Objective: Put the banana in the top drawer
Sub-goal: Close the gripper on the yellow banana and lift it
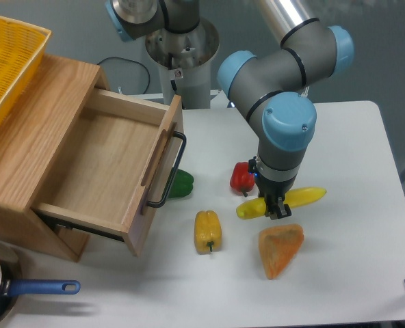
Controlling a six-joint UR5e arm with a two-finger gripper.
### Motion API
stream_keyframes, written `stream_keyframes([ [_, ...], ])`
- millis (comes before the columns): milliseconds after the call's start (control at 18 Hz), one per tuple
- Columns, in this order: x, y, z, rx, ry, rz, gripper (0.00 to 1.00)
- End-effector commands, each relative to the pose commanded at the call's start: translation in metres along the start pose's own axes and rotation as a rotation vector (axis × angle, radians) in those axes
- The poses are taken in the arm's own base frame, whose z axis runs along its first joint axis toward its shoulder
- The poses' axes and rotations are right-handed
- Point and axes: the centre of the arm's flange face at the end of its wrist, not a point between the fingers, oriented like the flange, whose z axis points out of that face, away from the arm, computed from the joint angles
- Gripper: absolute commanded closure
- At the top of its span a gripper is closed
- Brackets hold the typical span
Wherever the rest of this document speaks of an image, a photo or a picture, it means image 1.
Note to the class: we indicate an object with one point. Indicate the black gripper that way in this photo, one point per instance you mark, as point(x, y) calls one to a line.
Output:
point(273, 185)

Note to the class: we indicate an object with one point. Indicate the yellow toy banana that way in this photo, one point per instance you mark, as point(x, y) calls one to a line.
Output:
point(294, 198)

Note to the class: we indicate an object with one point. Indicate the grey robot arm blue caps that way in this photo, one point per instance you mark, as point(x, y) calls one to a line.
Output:
point(269, 92)

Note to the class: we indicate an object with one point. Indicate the open wooden top drawer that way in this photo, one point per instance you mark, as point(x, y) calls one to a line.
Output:
point(117, 156)

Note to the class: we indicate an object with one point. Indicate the wooden drawer cabinet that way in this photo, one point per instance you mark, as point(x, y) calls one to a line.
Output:
point(30, 139)

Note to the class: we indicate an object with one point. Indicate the orange toy bread wedge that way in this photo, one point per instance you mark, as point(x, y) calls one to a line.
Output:
point(278, 245)

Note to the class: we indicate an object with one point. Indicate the red toy bell pepper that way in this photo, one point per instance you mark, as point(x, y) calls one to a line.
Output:
point(242, 181)

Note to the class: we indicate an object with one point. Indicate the yellow toy bell pepper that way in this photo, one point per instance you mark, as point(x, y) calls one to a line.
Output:
point(207, 232)

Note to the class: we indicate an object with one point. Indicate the green toy bell pepper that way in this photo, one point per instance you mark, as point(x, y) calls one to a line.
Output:
point(182, 185)

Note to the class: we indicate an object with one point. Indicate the yellow plastic basket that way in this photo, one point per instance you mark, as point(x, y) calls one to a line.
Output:
point(22, 46)

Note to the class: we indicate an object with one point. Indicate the black metal drawer handle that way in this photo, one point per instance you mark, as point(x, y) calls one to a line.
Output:
point(172, 174)

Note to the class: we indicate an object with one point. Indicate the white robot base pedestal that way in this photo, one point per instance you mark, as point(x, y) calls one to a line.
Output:
point(184, 63)

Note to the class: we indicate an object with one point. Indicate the black pan blue handle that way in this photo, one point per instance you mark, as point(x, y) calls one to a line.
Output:
point(13, 284)

